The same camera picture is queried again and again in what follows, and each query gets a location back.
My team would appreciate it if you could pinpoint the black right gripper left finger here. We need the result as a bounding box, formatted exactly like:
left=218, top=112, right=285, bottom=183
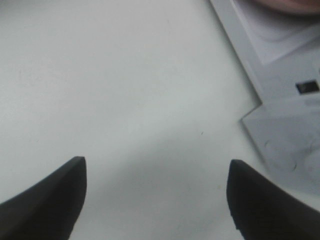
left=0, top=156, right=87, bottom=240

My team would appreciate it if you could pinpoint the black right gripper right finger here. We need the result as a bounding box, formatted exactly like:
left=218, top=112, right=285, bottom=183
left=226, top=159, right=320, bottom=240

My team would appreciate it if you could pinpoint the pink round plate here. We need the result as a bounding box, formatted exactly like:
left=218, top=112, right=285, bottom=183
left=257, top=0, right=320, bottom=15

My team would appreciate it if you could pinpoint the white microwave oven body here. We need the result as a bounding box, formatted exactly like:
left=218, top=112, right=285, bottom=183
left=212, top=0, right=320, bottom=195

